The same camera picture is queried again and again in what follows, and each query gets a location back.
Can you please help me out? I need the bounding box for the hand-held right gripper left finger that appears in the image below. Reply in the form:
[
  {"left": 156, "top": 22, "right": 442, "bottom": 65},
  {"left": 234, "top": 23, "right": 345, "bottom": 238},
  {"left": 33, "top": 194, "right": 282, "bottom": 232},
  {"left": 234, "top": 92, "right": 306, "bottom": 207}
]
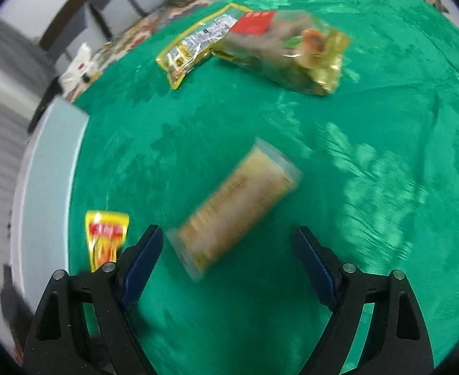
[{"left": 22, "top": 224, "right": 164, "bottom": 375}]

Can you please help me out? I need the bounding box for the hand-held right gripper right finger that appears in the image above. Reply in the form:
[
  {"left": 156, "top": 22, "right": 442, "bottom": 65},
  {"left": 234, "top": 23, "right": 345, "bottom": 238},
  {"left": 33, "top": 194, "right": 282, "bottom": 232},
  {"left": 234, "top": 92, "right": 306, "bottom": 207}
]
[{"left": 294, "top": 226, "right": 435, "bottom": 375}]

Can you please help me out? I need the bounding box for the large yellow snack packet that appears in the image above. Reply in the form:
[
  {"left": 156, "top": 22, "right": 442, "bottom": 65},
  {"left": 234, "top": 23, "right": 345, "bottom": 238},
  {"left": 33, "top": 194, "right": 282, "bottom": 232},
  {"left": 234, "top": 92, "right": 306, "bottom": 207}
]
[{"left": 85, "top": 210, "right": 130, "bottom": 273}]

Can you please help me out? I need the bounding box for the beige biscuit packet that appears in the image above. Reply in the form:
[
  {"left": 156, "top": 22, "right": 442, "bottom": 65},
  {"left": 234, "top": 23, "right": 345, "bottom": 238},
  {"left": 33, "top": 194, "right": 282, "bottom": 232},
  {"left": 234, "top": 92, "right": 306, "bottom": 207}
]
[{"left": 166, "top": 137, "right": 303, "bottom": 282}]

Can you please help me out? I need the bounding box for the clear red-label snack packet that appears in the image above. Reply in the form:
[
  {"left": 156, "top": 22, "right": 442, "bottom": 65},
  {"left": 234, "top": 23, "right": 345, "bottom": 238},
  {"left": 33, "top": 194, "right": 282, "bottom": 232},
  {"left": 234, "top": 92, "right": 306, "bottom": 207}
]
[{"left": 210, "top": 10, "right": 350, "bottom": 96}]

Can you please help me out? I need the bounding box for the yellow-edged clear snack packet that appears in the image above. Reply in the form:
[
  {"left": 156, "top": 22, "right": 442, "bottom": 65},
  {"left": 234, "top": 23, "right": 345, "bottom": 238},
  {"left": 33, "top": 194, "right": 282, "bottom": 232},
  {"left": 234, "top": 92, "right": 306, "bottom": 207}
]
[{"left": 155, "top": 3, "right": 253, "bottom": 90}]

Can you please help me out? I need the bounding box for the white board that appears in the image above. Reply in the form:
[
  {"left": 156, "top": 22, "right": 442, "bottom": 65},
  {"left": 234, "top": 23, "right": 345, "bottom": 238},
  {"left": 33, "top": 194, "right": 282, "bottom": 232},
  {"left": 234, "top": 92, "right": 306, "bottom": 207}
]
[{"left": 8, "top": 97, "right": 89, "bottom": 317}]

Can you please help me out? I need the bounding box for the green patterned blanket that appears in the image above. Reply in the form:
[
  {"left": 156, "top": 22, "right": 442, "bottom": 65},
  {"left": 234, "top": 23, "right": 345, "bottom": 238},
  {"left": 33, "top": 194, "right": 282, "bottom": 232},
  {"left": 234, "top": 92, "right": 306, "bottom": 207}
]
[{"left": 67, "top": 0, "right": 459, "bottom": 375}]

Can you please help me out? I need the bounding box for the white crumpled bag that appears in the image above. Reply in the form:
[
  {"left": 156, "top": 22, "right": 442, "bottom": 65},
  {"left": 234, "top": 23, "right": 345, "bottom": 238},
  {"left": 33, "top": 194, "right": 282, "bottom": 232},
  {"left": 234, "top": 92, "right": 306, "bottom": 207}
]
[{"left": 59, "top": 43, "right": 97, "bottom": 87}]

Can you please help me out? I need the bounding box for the dark brown headboard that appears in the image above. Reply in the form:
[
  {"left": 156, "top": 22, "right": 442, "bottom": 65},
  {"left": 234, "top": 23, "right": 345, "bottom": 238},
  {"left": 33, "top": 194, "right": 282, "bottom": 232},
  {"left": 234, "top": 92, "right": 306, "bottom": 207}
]
[{"left": 38, "top": 0, "right": 175, "bottom": 51}]

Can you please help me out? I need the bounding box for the grey strapped cushion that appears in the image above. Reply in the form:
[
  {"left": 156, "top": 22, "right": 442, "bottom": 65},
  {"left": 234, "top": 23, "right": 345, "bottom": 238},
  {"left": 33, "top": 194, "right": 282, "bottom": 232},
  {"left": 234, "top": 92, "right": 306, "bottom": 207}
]
[{"left": 53, "top": 0, "right": 154, "bottom": 65}]

